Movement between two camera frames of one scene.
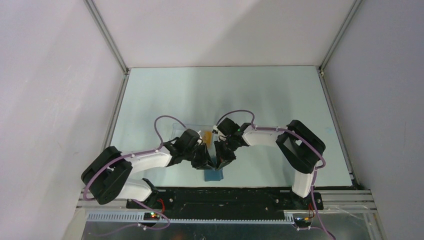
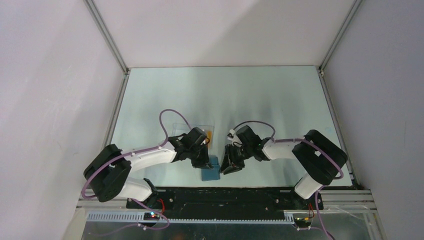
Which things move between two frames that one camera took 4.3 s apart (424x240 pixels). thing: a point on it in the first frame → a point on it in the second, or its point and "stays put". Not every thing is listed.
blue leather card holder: [213, 174] stays put
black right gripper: [222, 159] → [230, 163]
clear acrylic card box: [205, 132] stays put
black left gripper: [204, 162] stays put
